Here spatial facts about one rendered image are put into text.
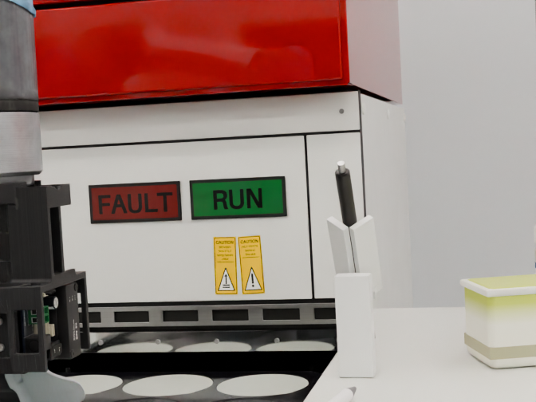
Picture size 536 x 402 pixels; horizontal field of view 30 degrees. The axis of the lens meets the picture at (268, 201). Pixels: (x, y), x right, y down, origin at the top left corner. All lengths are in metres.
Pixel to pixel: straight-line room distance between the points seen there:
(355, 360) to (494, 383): 0.11
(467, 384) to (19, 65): 0.42
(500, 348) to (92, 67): 0.60
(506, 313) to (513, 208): 1.81
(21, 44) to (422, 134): 2.07
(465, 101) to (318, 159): 1.50
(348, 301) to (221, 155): 0.42
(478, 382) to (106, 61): 0.60
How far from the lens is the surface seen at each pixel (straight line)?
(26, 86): 0.64
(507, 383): 0.82
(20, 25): 0.64
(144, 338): 1.24
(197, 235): 1.22
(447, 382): 0.82
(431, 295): 2.68
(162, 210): 1.22
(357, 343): 0.83
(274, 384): 1.11
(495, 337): 0.85
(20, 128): 0.63
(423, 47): 2.66
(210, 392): 1.09
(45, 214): 0.62
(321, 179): 1.18
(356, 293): 0.83
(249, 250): 1.20
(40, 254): 0.63
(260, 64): 1.14
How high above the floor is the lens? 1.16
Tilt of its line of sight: 3 degrees down
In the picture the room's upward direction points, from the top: 3 degrees counter-clockwise
